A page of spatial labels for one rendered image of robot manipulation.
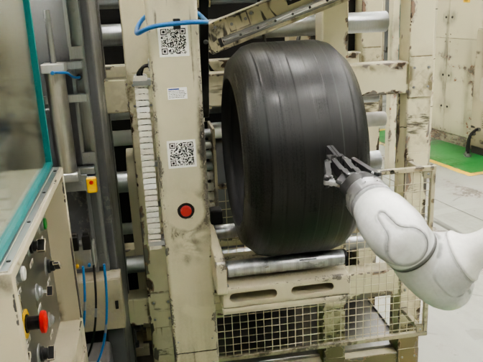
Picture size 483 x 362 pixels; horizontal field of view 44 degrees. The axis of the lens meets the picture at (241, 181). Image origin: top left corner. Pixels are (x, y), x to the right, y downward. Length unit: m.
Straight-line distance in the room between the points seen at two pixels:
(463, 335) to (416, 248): 2.15
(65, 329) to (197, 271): 0.43
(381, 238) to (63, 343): 0.74
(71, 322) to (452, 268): 0.85
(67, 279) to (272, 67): 0.70
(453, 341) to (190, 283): 1.71
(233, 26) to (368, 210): 1.02
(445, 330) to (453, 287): 2.03
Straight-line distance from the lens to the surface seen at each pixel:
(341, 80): 1.49
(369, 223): 1.06
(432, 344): 3.06
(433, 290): 1.16
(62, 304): 1.46
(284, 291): 1.64
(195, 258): 1.67
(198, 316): 1.75
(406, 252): 1.03
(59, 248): 1.40
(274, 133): 1.39
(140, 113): 1.56
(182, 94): 1.54
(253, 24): 1.95
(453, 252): 1.13
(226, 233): 1.87
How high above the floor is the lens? 1.60
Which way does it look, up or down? 17 degrees down
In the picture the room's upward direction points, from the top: 2 degrees counter-clockwise
